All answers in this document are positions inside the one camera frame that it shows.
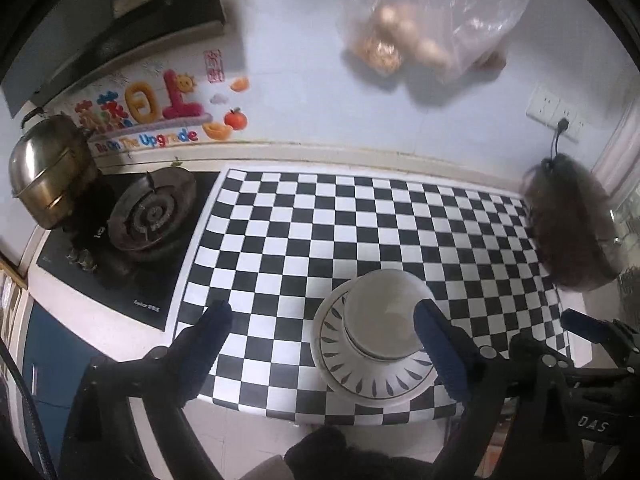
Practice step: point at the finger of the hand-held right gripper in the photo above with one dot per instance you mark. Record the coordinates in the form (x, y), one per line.
(585, 325)

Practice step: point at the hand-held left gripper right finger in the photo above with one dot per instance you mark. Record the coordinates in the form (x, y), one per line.
(440, 350)

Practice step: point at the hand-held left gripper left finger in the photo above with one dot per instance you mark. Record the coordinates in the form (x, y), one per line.
(210, 340)

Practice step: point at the white bowl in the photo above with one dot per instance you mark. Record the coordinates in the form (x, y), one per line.
(382, 310)

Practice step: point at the white plate dark triangle pattern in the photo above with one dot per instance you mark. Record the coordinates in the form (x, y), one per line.
(370, 385)

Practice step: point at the white plate blue leaf pattern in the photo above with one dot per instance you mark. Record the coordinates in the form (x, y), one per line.
(330, 325)

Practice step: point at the black glass cooktop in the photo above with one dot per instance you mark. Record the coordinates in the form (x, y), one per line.
(125, 270)

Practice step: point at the gas stove burner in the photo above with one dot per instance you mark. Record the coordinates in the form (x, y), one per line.
(147, 215)

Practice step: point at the black white checkered mat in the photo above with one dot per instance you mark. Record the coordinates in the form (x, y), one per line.
(310, 230)

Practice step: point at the blue cabinet door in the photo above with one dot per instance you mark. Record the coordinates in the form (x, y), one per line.
(55, 355)

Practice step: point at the steel pot with lid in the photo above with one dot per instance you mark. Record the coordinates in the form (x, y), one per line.
(50, 170)

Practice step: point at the clear plastic bag of food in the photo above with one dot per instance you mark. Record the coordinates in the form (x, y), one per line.
(430, 20)

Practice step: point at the black range hood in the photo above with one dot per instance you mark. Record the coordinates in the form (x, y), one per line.
(75, 15)

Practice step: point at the white wall socket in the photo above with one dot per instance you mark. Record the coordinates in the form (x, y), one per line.
(555, 110)

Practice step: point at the colourful wall sticker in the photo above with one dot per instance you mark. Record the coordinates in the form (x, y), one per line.
(150, 105)

